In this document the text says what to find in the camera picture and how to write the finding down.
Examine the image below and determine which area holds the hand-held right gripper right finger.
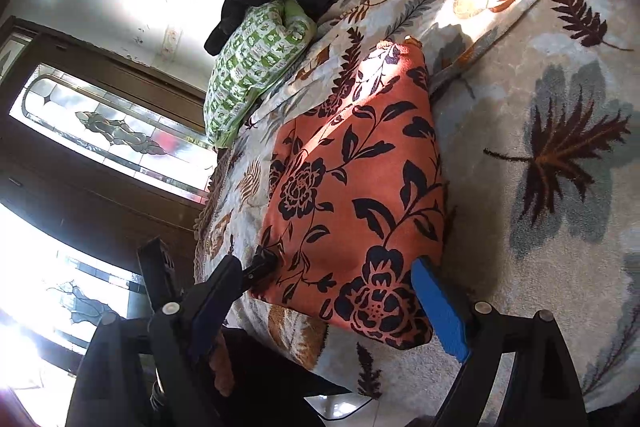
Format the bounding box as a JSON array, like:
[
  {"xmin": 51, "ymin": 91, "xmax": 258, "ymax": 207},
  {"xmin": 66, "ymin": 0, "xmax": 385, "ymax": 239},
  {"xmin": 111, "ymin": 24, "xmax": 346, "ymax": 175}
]
[{"xmin": 411, "ymin": 257, "xmax": 591, "ymax": 427}]

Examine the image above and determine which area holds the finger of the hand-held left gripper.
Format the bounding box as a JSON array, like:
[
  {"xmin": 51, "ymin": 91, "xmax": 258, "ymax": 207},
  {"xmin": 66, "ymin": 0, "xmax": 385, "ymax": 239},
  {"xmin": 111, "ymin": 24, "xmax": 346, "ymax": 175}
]
[{"xmin": 242, "ymin": 251, "xmax": 280, "ymax": 293}]

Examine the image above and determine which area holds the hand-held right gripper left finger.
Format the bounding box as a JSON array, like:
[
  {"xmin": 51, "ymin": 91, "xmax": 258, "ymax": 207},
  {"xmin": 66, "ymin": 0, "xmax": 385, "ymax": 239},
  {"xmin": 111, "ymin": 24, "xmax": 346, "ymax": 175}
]
[{"xmin": 65, "ymin": 255, "xmax": 244, "ymax": 427}]

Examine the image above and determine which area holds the orange black floral garment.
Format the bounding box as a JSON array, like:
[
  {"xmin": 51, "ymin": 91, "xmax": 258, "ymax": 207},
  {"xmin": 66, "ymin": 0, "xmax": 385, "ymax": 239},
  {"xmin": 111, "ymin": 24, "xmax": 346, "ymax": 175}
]
[{"xmin": 250, "ymin": 38, "xmax": 448, "ymax": 350}]

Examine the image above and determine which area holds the person's left hand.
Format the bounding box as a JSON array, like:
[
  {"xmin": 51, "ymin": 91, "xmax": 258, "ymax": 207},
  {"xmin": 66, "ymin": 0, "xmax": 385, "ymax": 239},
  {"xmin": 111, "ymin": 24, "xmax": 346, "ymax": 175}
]
[{"xmin": 207, "ymin": 332, "xmax": 237, "ymax": 399}]

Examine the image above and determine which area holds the stained glass door panel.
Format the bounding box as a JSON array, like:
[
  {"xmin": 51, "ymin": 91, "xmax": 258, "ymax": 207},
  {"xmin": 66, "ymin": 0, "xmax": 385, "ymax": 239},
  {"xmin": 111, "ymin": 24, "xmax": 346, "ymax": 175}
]
[
  {"xmin": 10, "ymin": 62, "xmax": 217, "ymax": 204},
  {"xmin": 0, "ymin": 206, "xmax": 148, "ymax": 358}
]

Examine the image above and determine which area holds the brown wooden door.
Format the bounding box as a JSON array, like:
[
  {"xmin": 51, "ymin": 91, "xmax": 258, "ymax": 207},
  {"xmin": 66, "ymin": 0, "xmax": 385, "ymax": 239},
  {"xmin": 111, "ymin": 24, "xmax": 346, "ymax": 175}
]
[{"xmin": 0, "ymin": 17, "xmax": 226, "ymax": 408}]

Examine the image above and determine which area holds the green printed pillow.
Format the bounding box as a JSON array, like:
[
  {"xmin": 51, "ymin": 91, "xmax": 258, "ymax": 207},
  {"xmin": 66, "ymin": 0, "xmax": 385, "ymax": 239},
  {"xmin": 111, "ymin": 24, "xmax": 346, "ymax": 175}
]
[{"xmin": 202, "ymin": 0, "xmax": 318, "ymax": 148}]

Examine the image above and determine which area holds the leaf print fleece blanket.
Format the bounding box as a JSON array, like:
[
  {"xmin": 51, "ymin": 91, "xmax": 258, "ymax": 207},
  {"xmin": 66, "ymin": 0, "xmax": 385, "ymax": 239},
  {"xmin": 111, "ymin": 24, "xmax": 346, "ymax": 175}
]
[{"xmin": 192, "ymin": 0, "xmax": 640, "ymax": 415}]

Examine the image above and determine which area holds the black cable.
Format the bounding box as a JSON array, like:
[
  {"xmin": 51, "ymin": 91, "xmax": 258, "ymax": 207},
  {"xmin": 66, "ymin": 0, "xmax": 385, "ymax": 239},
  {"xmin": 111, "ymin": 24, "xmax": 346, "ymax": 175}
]
[{"xmin": 320, "ymin": 396, "xmax": 376, "ymax": 423}]

